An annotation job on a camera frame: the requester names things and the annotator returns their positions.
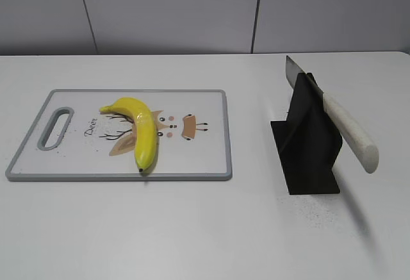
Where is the white grey-rimmed cutting board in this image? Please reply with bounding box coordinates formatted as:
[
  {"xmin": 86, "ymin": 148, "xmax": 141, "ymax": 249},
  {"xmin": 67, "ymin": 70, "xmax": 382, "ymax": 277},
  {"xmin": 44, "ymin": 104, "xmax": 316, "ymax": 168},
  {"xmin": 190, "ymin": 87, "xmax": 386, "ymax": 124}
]
[{"xmin": 6, "ymin": 89, "xmax": 232, "ymax": 181}]

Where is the white-handled kitchen knife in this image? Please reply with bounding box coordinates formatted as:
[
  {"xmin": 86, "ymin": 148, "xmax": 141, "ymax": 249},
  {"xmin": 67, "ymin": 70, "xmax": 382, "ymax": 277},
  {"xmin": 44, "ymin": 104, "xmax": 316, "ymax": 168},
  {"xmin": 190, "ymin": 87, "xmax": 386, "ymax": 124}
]
[{"xmin": 285, "ymin": 55, "xmax": 379, "ymax": 174}]

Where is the yellow plastic banana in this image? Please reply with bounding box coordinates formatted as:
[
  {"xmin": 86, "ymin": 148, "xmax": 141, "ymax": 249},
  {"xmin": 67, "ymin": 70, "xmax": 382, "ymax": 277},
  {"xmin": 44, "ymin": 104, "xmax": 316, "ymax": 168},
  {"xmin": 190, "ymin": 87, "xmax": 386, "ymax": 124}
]
[{"xmin": 99, "ymin": 97, "xmax": 158, "ymax": 172}]

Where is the black knife stand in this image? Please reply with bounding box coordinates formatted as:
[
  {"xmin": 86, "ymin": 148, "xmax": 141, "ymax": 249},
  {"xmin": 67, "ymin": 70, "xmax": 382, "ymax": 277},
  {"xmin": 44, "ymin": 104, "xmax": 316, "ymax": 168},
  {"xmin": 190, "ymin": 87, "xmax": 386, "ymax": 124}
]
[{"xmin": 270, "ymin": 73, "xmax": 343, "ymax": 195}]

